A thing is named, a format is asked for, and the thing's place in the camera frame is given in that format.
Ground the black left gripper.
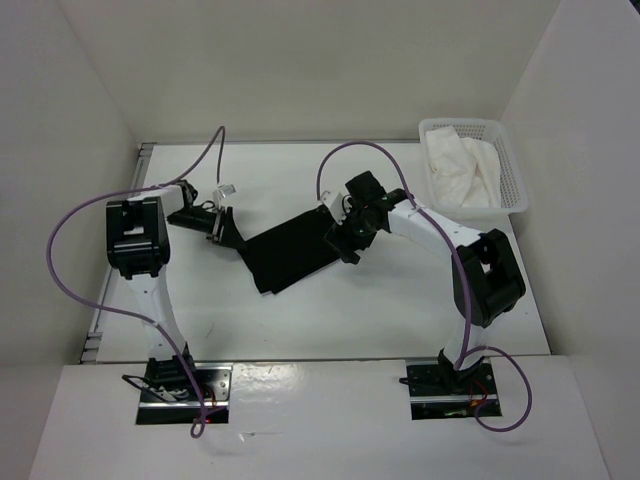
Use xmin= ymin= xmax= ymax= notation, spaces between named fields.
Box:
xmin=167 ymin=206 xmax=247 ymax=251

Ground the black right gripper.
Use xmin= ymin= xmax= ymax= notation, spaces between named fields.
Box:
xmin=324 ymin=197 xmax=380 ymax=264

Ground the black skirt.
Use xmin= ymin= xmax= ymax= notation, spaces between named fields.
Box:
xmin=240 ymin=206 xmax=339 ymax=294

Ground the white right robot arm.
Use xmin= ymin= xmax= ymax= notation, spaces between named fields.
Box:
xmin=318 ymin=171 xmax=526 ymax=393

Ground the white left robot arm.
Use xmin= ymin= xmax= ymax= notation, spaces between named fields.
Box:
xmin=106 ymin=180 xmax=246 ymax=400

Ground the white skirt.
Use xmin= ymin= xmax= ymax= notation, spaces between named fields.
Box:
xmin=424 ymin=126 xmax=501 ymax=208

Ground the white perforated plastic basket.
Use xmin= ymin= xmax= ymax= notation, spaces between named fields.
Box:
xmin=419 ymin=118 xmax=529 ymax=220

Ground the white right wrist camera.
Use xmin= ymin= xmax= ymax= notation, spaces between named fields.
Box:
xmin=320 ymin=190 xmax=351 ymax=224

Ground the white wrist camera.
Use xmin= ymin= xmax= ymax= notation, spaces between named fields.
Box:
xmin=212 ymin=184 xmax=236 ymax=208
xmin=320 ymin=190 xmax=351 ymax=224

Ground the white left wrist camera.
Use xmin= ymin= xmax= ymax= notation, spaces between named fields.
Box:
xmin=212 ymin=184 xmax=236 ymax=208

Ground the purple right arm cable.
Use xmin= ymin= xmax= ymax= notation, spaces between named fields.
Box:
xmin=317 ymin=142 xmax=534 ymax=432

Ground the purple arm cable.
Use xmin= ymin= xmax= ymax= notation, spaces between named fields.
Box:
xmin=47 ymin=125 xmax=227 ymax=438
xmin=317 ymin=142 xmax=534 ymax=432

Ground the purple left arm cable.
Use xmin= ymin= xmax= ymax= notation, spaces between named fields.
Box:
xmin=47 ymin=125 xmax=227 ymax=438

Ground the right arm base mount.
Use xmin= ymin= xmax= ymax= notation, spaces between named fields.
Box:
xmin=398 ymin=360 xmax=502 ymax=420

